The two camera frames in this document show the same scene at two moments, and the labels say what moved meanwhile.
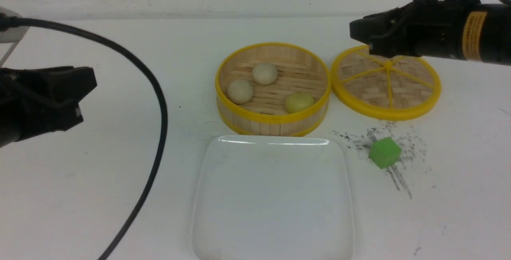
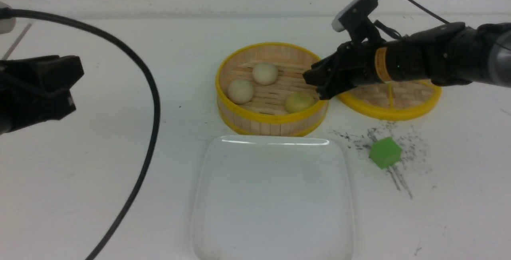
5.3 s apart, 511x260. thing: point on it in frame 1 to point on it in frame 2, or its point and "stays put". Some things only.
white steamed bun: [264, 74] stays put
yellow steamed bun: [297, 102] stays put
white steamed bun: [240, 91] stays put
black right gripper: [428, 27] to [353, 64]
